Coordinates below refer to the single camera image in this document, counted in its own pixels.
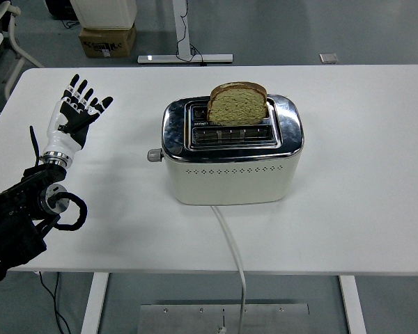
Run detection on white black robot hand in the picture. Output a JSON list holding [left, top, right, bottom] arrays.
[[42, 73, 114, 158]]

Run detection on cream chrome two-slot toaster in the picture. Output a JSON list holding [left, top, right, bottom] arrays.
[[146, 93, 304, 206]]

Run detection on white office chair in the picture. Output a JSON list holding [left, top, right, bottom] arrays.
[[0, 0, 45, 102]]

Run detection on brown cardboard box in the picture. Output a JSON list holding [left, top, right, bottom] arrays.
[[78, 22, 137, 58]]

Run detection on black equipment on floor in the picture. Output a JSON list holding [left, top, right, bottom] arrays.
[[44, 0, 78, 20]]

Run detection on white desk leg stand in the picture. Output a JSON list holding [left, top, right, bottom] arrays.
[[137, 0, 234, 65]]

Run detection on white table leg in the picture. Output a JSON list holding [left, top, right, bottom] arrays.
[[79, 272, 110, 334], [338, 275, 367, 334]]

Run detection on brown bread slice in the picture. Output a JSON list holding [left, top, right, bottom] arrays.
[[207, 81, 268, 127]]

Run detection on grey floor socket plate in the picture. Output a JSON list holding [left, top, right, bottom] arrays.
[[318, 52, 340, 65]]

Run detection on black cable under table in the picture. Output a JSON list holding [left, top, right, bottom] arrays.
[[54, 271, 63, 334], [38, 271, 72, 334]]

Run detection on thin black cable on stand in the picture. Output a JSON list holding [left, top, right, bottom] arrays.
[[176, 0, 208, 67]]

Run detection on white toaster power cable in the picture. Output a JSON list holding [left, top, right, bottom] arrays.
[[210, 205, 248, 334]]

